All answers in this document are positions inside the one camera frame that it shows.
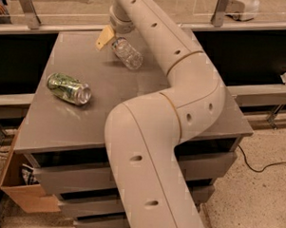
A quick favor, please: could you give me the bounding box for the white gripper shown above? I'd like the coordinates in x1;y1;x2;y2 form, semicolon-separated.
96;2;135;50

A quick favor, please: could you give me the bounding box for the clear plastic water bottle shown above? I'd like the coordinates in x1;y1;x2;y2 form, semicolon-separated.
112;37;143;70

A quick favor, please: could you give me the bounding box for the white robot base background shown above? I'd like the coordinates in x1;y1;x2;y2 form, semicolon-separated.
225;0;260;22

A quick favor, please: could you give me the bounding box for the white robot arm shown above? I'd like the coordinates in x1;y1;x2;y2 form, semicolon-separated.
105;0;226;228

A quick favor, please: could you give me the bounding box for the green aluminium can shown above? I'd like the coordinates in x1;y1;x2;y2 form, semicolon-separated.
47;73;91;105

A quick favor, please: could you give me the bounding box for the top grey drawer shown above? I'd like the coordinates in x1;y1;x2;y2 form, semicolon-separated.
34;152;238;204

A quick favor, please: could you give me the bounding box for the grey drawer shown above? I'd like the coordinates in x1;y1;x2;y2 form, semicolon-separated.
34;152;238;204
58;179;215;218
73;213;129;228

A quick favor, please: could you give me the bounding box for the crumpled bag in box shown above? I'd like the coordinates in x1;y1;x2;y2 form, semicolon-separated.
21;164;38;185

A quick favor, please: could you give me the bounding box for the cardboard box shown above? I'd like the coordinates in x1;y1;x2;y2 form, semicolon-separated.
0;126;60;214

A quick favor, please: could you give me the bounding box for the middle grey drawer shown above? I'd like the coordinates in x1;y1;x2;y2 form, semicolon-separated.
58;179;215;218

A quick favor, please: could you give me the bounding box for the bottom grey drawer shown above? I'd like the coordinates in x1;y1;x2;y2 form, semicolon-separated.
73;213;129;228

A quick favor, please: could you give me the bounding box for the left metal railing post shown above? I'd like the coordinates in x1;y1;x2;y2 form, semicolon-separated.
19;0;41;29

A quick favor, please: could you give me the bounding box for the metal railing post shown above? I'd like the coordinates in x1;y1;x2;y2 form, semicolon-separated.
19;0;41;29
211;0;229;27

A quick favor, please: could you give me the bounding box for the right metal railing post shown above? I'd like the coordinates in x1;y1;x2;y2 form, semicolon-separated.
211;0;229;27

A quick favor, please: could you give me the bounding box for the black floor cable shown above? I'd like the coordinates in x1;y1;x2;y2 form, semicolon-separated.
236;143;286;175

